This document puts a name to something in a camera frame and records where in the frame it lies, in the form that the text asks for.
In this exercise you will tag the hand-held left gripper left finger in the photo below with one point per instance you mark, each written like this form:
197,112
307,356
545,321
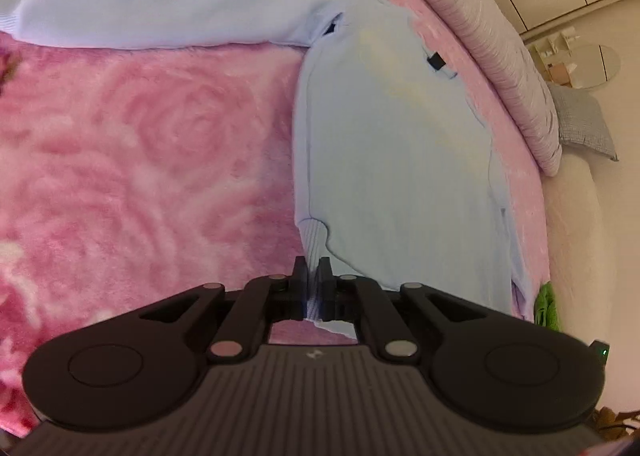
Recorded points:
300,286

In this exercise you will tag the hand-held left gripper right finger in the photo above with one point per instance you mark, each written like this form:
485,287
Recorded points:
325,286

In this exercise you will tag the light blue sweatshirt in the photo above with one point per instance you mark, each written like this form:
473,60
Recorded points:
390,145

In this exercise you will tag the green knit garment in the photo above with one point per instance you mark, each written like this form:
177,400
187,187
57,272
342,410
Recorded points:
547,308

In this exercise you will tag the white padded headboard cushion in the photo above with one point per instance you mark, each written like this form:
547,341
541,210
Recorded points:
580,246

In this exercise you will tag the pink floral blanket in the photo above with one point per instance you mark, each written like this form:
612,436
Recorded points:
140,145

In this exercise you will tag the grey checked pillow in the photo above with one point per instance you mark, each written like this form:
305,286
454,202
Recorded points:
582,123

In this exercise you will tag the oval vanity mirror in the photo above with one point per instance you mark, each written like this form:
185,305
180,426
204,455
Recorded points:
595,66

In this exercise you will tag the grey ribbed quilt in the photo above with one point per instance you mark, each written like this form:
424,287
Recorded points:
480,35

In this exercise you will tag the vanity shelf with bottles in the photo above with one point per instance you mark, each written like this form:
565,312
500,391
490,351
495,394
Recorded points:
552,58

